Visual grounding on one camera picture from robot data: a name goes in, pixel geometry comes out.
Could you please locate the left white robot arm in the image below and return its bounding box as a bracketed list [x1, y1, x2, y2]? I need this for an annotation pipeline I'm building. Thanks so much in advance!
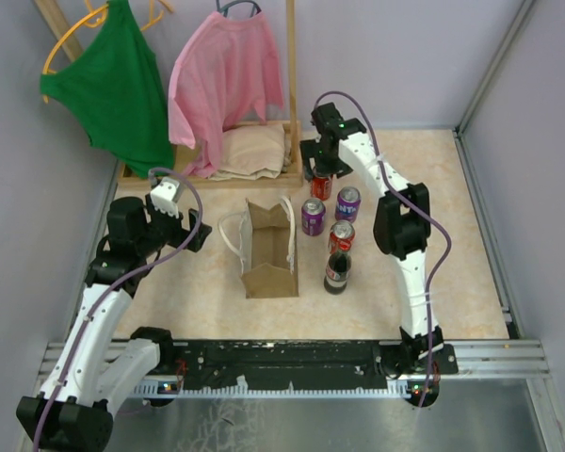
[16, 190, 212, 451]

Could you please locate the red cola can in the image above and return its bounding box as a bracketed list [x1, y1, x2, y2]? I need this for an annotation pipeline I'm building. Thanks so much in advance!
[329, 220, 355, 254]
[310, 171, 333, 201]

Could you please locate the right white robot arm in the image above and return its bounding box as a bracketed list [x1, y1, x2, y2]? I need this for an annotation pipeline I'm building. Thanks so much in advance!
[300, 103, 444, 373]

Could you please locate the white toothed cable strip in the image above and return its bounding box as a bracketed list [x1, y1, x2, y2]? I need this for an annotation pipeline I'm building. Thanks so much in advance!
[135, 379, 442, 400]

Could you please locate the pink t-shirt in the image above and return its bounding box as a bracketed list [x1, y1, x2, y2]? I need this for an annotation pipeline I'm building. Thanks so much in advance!
[168, 12, 284, 178]

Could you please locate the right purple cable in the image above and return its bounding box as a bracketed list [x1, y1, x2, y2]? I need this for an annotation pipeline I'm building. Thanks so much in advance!
[314, 91, 454, 411]

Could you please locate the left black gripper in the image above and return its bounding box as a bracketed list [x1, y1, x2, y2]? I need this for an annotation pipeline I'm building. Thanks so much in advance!
[136, 192, 211, 257]

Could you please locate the brown burlap canvas bag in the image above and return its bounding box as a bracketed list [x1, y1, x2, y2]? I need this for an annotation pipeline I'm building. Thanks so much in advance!
[218, 196, 299, 299]

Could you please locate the wooden clothes rack frame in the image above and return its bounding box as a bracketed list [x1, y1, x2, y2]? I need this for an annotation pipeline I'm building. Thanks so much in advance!
[33, 1, 302, 189]

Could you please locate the purple soda can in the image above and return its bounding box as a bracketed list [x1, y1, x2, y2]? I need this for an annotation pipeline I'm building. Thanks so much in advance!
[301, 198, 326, 236]
[334, 186, 362, 223]

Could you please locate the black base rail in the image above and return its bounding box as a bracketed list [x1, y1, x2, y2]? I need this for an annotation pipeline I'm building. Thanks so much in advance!
[148, 340, 458, 391]

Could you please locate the grey clothes hanger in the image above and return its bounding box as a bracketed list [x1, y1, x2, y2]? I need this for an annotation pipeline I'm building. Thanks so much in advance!
[216, 0, 262, 20]

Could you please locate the dark cola bottle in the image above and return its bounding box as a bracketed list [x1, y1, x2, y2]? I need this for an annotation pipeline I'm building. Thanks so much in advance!
[324, 250, 352, 295]

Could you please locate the purple soda can right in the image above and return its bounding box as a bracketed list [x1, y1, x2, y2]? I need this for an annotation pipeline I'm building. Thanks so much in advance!
[334, 186, 362, 223]

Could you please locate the purple cable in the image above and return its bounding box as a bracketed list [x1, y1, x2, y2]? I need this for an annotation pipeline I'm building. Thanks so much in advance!
[31, 167, 204, 452]
[314, 91, 454, 411]

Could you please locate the purple soda can left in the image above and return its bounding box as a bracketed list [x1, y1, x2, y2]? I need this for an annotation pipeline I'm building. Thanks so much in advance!
[301, 198, 326, 236]

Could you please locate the red cola can front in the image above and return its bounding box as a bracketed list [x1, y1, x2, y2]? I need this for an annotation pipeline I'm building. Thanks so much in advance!
[329, 220, 355, 254]

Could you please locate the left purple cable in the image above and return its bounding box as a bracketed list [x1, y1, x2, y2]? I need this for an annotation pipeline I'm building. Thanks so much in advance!
[31, 167, 204, 452]

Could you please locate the cream folded cloth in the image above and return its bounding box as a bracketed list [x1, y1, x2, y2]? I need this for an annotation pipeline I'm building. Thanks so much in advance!
[210, 123, 291, 181]

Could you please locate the green tank top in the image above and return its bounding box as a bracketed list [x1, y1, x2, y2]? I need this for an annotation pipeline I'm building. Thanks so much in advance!
[40, 1, 174, 178]

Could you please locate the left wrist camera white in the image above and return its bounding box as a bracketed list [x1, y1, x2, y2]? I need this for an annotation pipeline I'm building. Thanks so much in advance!
[149, 177, 183, 218]

